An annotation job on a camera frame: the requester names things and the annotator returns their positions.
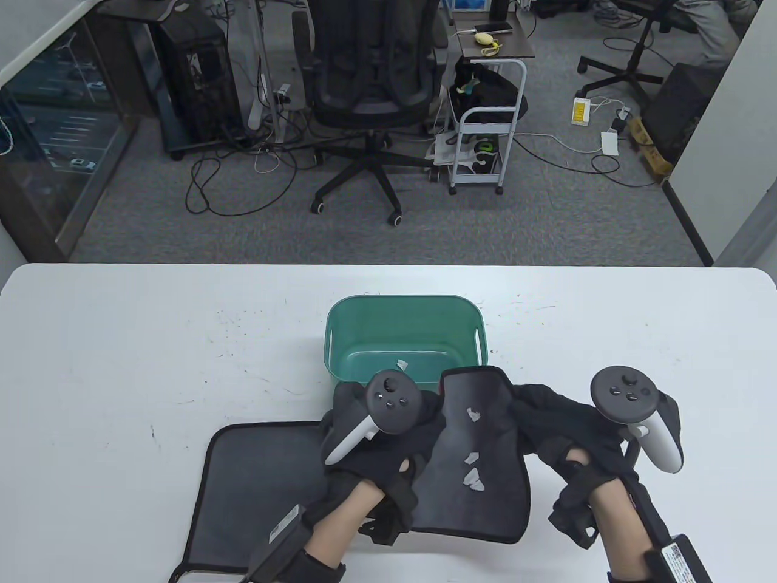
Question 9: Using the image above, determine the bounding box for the person's left hand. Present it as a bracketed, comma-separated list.
[320, 381, 447, 517]

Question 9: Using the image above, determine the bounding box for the person's right hand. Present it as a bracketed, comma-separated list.
[509, 383, 638, 496]

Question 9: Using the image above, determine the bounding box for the grey white controller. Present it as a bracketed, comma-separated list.
[324, 370, 424, 467]
[591, 366, 685, 474]

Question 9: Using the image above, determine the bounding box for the grey hand towel black trim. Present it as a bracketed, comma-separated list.
[169, 421, 365, 583]
[407, 366, 532, 545]

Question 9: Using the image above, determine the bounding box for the black left wrist sensor box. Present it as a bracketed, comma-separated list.
[246, 504, 313, 583]

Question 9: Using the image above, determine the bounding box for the black wrist sensor box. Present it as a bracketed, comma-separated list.
[246, 504, 313, 583]
[643, 533, 714, 583]

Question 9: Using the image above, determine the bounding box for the green plastic bin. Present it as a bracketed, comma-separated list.
[325, 295, 488, 395]

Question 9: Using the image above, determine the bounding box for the black right wrist sensor box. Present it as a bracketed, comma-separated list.
[643, 533, 714, 583]

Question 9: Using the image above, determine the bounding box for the cardboard box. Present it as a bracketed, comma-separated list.
[628, 115, 674, 183]

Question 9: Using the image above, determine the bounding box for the black bag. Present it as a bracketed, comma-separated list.
[455, 61, 529, 122]

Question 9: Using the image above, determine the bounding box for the black case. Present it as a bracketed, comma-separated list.
[643, 61, 726, 162]

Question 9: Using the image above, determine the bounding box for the white cart with brown top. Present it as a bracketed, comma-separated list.
[448, 24, 536, 196]

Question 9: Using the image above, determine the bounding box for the black swivel chair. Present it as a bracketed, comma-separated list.
[577, 0, 699, 98]

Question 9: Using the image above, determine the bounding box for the black mesh office chair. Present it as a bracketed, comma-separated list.
[293, 0, 449, 228]

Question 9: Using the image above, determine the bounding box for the black computer tower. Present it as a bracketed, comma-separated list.
[159, 18, 245, 152]

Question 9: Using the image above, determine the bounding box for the dark framed glass window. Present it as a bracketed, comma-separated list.
[0, 9, 143, 263]

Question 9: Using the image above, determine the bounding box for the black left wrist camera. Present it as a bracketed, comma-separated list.
[357, 513, 404, 545]

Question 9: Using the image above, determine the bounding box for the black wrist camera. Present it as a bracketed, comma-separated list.
[548, 495, 602, 550]
[357, 513, 404, 545]

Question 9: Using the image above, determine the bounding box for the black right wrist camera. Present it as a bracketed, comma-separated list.
[548, 495, 602, 550]

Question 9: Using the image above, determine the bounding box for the white floor cable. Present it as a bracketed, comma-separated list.
[516, 97, 632, 174]

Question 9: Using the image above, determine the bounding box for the black floor cable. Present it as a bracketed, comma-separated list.
[185, 149, 298, 216]

